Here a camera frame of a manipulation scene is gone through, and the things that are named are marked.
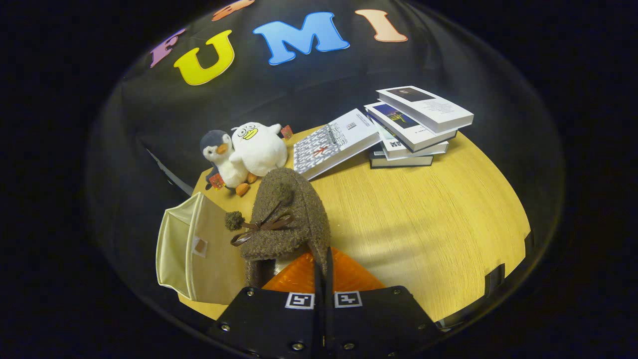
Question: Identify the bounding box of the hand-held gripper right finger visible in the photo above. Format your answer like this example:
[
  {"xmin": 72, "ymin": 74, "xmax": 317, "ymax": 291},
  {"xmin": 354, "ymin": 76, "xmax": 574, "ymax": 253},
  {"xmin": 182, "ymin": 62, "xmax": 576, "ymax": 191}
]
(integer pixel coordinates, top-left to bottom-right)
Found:
[{"xmin": 326, "ymin": 247, "xmax": 444, "ymax": 359}]

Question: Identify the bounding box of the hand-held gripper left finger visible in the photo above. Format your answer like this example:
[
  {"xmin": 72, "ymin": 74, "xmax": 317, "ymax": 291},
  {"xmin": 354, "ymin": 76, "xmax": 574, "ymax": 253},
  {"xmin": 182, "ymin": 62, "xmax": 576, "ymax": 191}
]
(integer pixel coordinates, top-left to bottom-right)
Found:
[{"xmin": 207, "ymin": 252, "xmax": 322, "ymax": 359}]

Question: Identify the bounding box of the brown fuzzy slipper shoe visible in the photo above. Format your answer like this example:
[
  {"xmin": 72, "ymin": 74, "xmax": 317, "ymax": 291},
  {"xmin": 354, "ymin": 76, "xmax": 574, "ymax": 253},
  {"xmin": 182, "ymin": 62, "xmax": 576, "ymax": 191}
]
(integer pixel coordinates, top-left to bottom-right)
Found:
[{"xmin": 225, "ymin": 167, "xmax": 332, "ymax": 289}]

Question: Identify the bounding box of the beige fabric storage box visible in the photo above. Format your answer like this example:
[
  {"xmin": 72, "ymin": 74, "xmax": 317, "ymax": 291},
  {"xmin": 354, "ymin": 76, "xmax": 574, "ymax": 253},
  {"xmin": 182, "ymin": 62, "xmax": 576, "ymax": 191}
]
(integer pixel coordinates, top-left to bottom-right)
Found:
[{"xmin": 156, "ymin": 192, "xmax": 247, "ymax": 305}]

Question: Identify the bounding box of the dark cover book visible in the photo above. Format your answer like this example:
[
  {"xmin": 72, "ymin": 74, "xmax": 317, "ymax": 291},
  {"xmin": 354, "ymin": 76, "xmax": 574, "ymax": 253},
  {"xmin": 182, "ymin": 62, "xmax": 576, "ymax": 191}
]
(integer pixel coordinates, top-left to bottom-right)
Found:
[{"xmin": 369, "ymin": 150, "xmax": 434, "ymax": 169}]

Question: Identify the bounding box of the grey patterned cover book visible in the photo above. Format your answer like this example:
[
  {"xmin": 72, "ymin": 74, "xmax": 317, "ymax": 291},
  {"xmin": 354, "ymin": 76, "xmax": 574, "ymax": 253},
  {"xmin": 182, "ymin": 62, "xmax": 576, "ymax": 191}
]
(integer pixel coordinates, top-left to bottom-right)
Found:
[{"xmin": 293, "ymin": 108, "xmax": 380, "ymax": 180}]

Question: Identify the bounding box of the white duck plush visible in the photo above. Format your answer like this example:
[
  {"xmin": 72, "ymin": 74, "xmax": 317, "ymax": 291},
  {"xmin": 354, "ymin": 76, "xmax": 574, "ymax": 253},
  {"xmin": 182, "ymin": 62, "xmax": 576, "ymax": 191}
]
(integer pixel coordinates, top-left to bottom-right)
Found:
[{"xmin": 230, "ymin": 122, "xmax": 294, "ymax": 178}]

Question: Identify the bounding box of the grey white penguin plush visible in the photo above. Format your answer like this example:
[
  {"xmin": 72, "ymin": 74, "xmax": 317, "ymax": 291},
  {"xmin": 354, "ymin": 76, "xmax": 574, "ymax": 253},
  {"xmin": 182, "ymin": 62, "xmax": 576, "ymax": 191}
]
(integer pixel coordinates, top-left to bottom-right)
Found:
[{"xmin": 199, "ymin": 130, "xmax": 251, "ymax": 196}]

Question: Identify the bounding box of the plain white book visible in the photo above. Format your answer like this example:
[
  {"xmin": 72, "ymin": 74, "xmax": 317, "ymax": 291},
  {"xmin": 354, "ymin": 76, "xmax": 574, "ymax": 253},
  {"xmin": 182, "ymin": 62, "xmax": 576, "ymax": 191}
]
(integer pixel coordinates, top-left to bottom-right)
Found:
[{"xmin": 381, "ymin": 134, "xmax": 449, "ymax": 160}]

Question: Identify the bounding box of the white book with blue picture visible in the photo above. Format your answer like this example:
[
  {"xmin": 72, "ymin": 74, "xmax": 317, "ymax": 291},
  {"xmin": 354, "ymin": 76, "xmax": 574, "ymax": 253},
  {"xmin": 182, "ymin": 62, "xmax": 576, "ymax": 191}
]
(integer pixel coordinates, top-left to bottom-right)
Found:
[{"xmin": 364, "ymin": 102, "xmax": 458, "ymax": 153}]

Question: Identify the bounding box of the black backdrop cloth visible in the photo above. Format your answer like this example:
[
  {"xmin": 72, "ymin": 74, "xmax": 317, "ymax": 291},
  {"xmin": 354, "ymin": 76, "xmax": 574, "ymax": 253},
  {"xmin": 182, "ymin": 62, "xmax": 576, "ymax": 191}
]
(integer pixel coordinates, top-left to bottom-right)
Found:
[{"xmin": 85, "ymin": 0, "xmax": 566, "ymax": 325}]

